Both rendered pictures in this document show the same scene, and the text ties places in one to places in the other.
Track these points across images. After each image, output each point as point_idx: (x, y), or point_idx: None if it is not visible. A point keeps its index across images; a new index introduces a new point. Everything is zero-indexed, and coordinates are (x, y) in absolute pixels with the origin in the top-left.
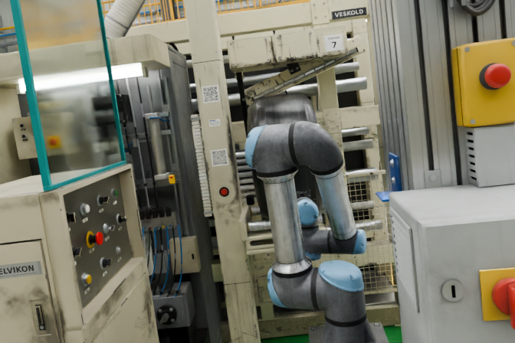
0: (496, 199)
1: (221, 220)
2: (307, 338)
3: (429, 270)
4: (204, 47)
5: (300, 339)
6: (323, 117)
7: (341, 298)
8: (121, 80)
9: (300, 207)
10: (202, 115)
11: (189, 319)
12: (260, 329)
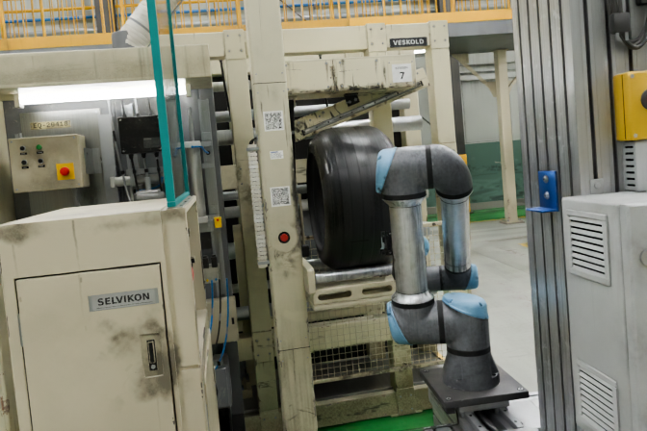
0: None
1: (279, 271)
2: (352, 427)
3: (632, 241)
4: (268, 65)
5: (345, 428)
6: None
7: (471, 326)
8: (147, 100)
9: None
10: (262, 145)
11: (231, 398)
12: None
